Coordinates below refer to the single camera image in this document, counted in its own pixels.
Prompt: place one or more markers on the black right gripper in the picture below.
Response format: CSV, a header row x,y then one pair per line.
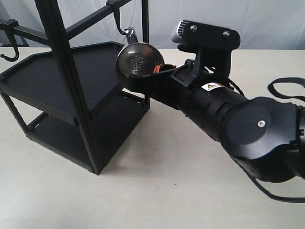
x,y
171,85

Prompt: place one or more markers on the stainless steel mug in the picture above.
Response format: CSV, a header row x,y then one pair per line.
x,y
137,58

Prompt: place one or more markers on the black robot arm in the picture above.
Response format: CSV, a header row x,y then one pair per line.
x,y
265,137

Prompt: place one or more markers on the black metal hook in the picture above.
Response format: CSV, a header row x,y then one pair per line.
x,y
117,16
8,26

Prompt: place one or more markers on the black metal shelf rack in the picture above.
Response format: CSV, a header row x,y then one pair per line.
x,y
69,99

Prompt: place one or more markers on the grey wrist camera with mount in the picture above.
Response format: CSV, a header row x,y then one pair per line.
x,y
213,45

